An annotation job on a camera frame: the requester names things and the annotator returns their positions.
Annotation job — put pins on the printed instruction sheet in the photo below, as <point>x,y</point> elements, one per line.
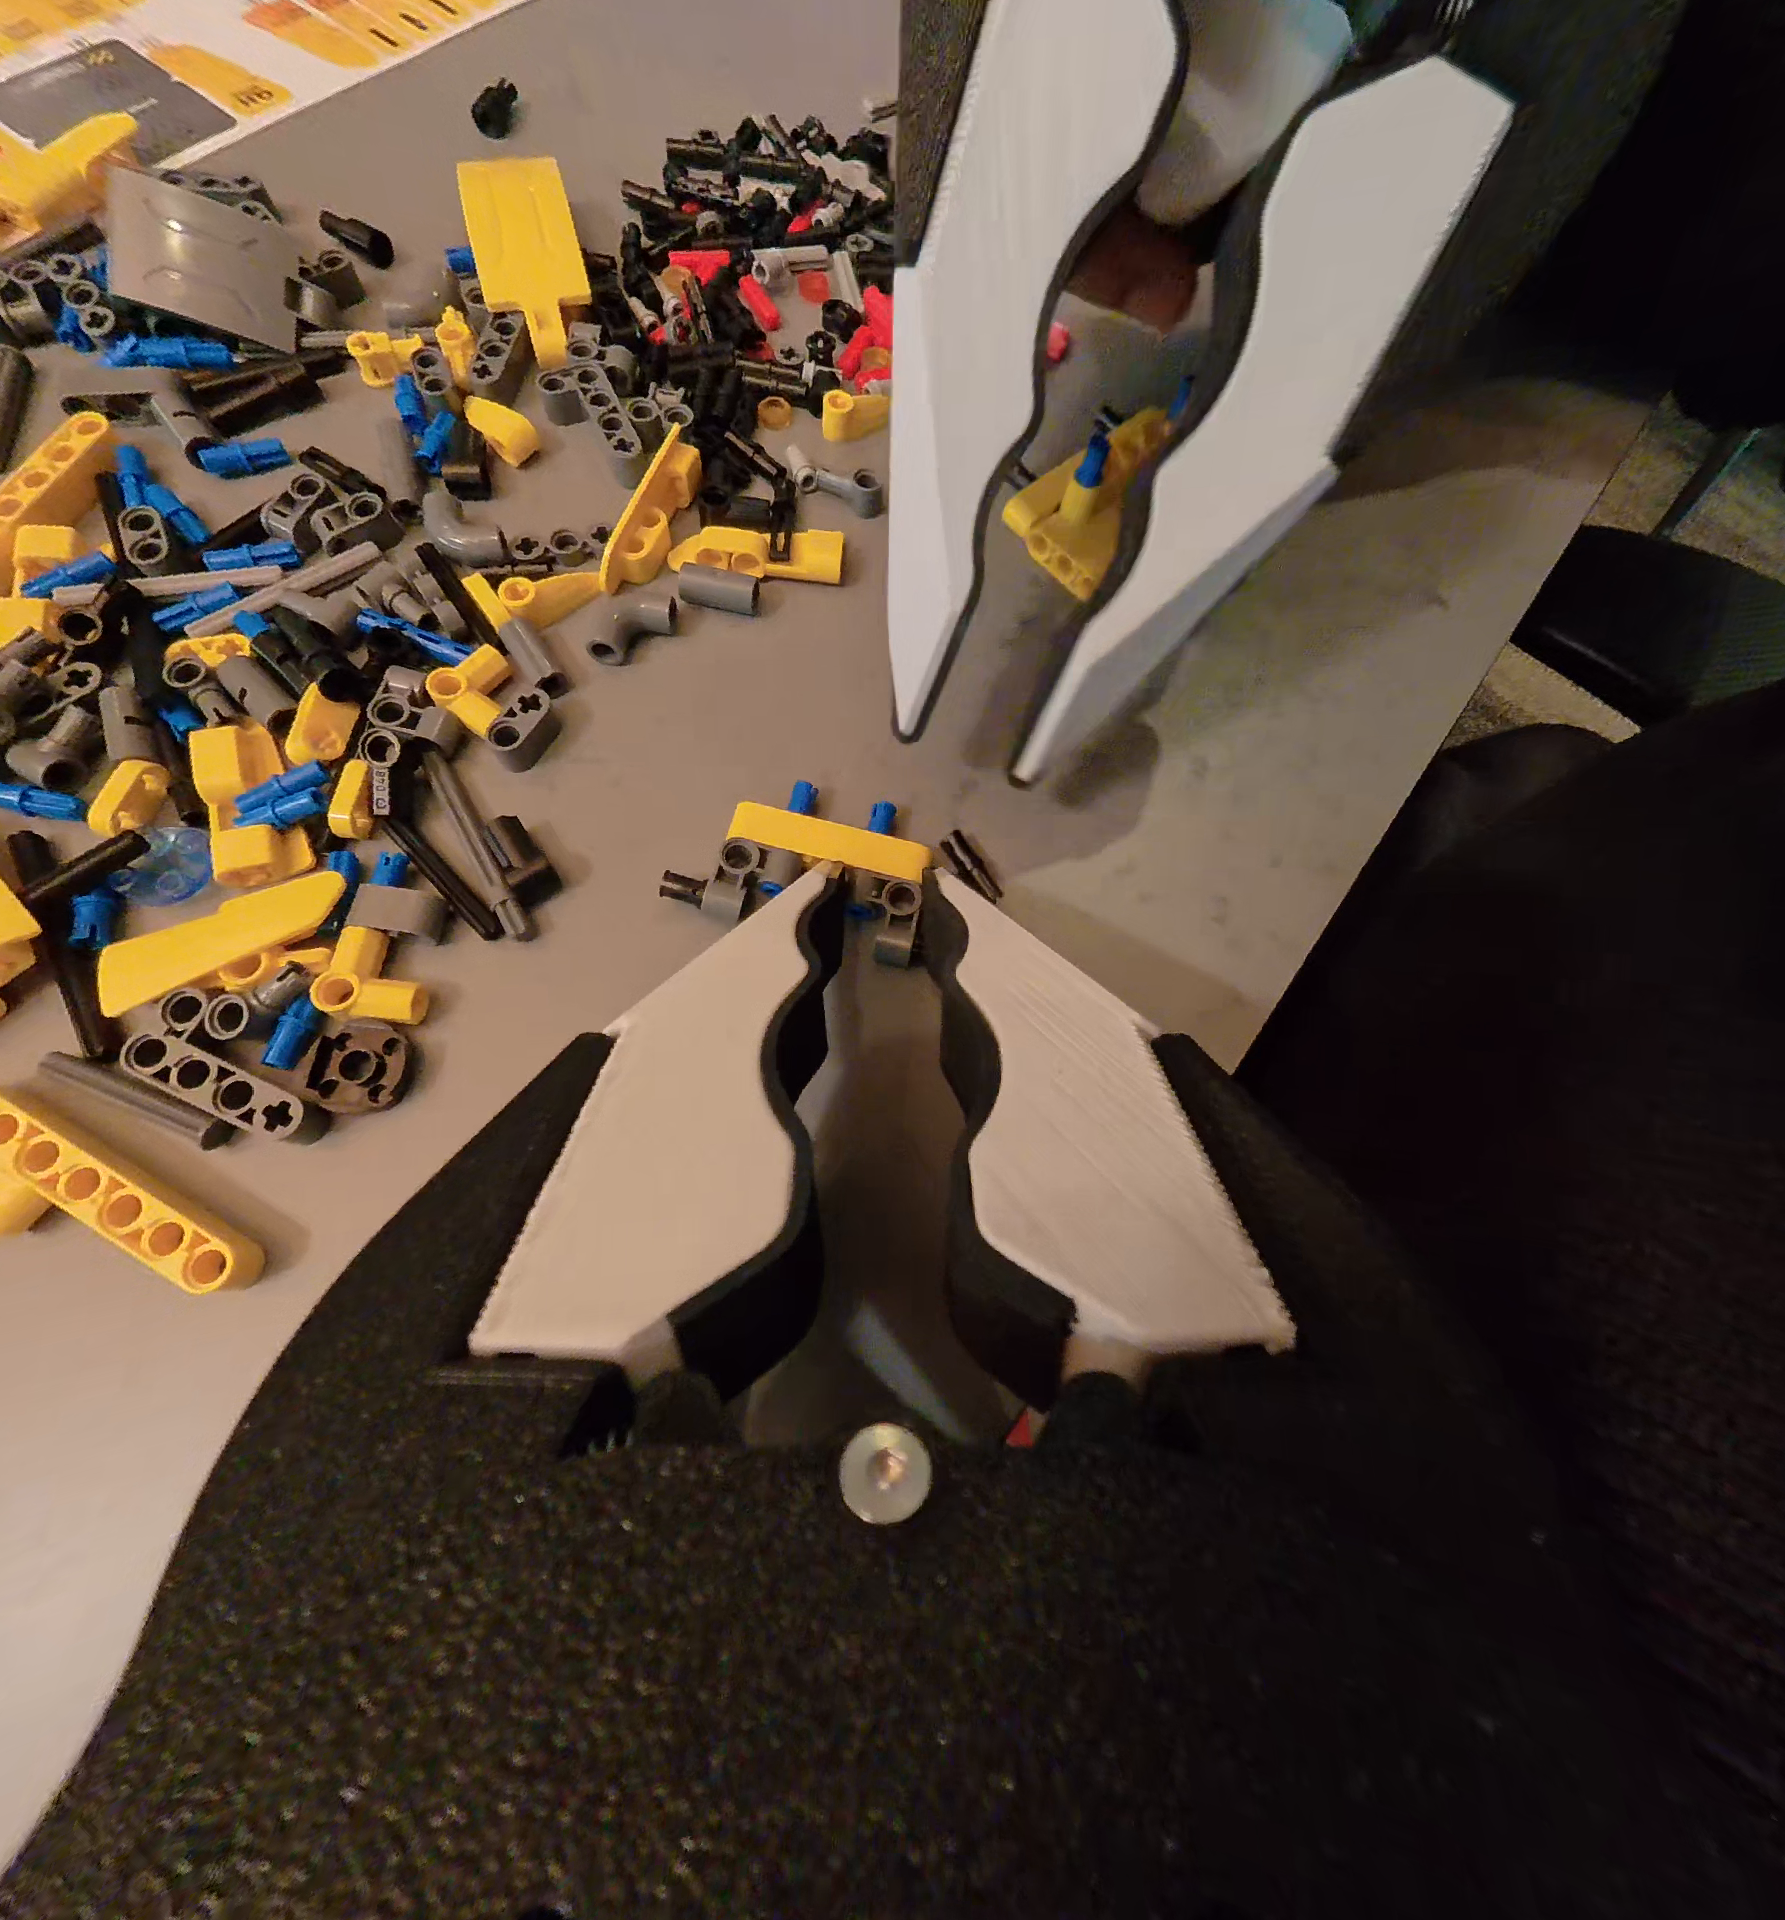
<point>128,90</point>

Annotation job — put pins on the small black connector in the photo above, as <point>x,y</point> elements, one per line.
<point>495,104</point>

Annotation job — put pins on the black office chair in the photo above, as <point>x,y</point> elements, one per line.
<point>1657,614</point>

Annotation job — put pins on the person's right hand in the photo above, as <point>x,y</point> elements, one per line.
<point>1133,276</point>

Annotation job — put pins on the yellow frame assembly blue pins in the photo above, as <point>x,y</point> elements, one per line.
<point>1082,517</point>

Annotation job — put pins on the pile of toy building pieces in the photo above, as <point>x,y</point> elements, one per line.
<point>307,599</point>

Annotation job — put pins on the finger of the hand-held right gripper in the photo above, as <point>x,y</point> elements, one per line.
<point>1328,299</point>
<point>983,374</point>

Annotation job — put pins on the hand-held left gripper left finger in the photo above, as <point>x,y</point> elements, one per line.
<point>653,1154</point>

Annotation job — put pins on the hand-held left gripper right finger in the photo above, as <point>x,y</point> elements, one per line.
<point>1111,1183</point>

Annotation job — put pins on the yellow beam assembly grey connectors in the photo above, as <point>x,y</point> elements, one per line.
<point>834,844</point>

